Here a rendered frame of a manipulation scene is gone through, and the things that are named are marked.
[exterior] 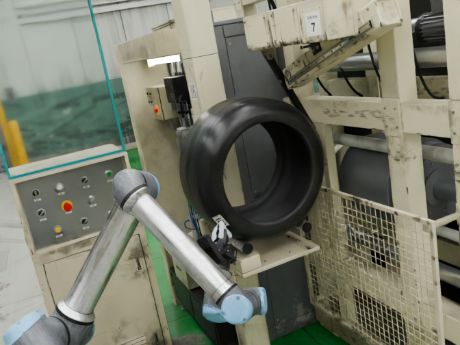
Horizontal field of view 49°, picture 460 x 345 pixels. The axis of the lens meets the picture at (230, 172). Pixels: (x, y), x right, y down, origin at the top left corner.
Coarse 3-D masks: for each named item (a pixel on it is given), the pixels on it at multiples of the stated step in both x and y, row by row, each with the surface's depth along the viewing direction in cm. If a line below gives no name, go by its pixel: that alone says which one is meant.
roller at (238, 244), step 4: (212, 228) 225; (232, 240) 206; (236, 240) 204; (240, 240) 202; (244, 240) 201; (232, 244) 207; (236, 244) 202; (240, 244) 200; (244, 244) 198; (248, 244) 198; (240, 248) 199; (244, 248) 197; (248, 248) 198; (252, 248) 198; (244, 252) 197; (248, 252) 198
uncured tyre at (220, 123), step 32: (192, 128) 201; (224, 128) 185; (288, 128) 222; (192, 160) 190; (224, 160) 185; (288, 160) 229; (320, 160) 204; (192, 192) 194; (224, 192) 187; (288, 192) 227; (256, 224) 195; (288, 224) 202
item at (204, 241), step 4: (204, 236) 177; (208, 236) 178; (200, 240) 178; (204, 240) 177; (208, 240) 177; (200, 244) 179; (204, 244) 177; (208, 244) 177; (212, 244) 178; (204, 248) 179; (208, 248) 178; (212, 248) 177; (216, 248) 178; (208, 252) 178; (212, 252) 178; (216, 252) 178; (212, 256) 178; (216, 256) 177; (220, 256) 179; (216, 260) 178; (220, 260) 178
